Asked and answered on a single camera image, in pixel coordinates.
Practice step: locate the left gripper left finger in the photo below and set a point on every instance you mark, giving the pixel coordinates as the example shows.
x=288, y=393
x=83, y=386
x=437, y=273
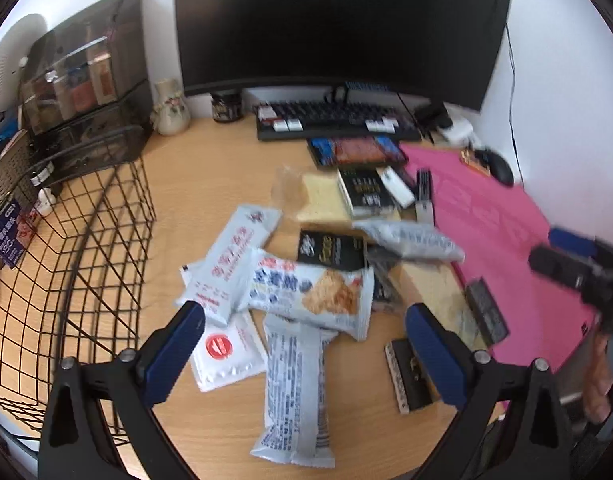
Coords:
x=166, y=352

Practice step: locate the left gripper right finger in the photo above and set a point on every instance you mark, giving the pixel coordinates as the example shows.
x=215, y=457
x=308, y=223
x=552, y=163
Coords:
x=444, y=357

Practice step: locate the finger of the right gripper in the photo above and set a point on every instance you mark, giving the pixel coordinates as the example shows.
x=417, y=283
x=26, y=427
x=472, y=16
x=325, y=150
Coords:
x=573, y=243
x=564, y=269

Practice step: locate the small black sachet box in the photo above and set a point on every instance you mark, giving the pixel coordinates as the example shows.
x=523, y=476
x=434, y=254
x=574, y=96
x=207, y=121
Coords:
x=413, y=389

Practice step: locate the white packet red circle logo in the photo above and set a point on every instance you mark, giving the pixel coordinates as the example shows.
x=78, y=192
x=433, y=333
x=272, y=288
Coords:
x=225, y=355

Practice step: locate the long white red-text sachet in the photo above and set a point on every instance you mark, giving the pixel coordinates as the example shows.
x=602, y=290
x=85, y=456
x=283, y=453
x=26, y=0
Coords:
x=216, y=283

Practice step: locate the blue white cracker packet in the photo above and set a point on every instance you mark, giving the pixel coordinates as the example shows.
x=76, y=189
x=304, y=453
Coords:
x=306, y=293

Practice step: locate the grey foil snack packet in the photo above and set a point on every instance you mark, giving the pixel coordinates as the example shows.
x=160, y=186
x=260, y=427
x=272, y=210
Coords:
x=410, y=239

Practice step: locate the black face mask sachet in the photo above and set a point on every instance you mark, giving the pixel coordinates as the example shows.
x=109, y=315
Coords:
x=336, y=251

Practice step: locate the long white grey snack packet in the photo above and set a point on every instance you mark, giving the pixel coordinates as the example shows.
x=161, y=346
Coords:
x=296, y=428

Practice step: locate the black white edged box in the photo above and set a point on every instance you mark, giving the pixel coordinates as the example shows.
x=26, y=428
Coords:
x=397, y=188

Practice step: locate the bagged bread slice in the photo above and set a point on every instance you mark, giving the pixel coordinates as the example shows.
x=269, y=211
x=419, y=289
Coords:
x=309, y=197

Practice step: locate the black gold text box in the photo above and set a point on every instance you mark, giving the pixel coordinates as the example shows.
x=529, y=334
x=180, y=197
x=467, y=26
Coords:
x=364, y=194

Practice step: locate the person's right hand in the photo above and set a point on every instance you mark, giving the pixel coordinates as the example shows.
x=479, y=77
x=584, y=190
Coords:
x=597, y=382

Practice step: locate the pink desk mat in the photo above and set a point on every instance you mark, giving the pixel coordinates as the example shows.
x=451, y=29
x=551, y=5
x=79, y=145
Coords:
x=496, y=228

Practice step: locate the black computer mouse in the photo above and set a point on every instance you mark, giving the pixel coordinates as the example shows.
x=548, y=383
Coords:
x=497, y=166

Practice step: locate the black comb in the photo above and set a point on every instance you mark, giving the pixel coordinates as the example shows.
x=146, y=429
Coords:
x=424, y=203

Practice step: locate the white power adapter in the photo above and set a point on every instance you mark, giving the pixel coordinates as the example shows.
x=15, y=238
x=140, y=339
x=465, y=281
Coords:
x=458, y=132

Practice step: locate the smartphone with lit screen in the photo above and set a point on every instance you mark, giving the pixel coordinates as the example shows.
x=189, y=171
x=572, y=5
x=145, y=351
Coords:
x=370, y=152

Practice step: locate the black curved monitor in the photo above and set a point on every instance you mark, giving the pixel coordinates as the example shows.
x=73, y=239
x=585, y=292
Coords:
x=444, y=50

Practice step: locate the dark mechanical keyboard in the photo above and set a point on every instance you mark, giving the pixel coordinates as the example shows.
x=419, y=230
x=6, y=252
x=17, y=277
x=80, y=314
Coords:
x=305, y=120

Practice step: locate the small ceramic vase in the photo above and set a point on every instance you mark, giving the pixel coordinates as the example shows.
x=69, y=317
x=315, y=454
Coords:
x=170, y=115

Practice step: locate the small dark glass jar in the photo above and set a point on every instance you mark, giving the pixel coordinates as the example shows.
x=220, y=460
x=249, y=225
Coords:
x=227, y=106

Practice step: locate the dark acrylic drawer organizer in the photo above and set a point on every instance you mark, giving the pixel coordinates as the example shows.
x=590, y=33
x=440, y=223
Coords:
x=88, y=76

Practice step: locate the white round fan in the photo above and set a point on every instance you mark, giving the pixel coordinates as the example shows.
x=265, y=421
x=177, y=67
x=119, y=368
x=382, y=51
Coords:
x=14, y=51

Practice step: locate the black wire basket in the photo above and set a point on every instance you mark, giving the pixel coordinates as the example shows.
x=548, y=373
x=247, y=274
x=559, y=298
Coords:
x=75, y=232

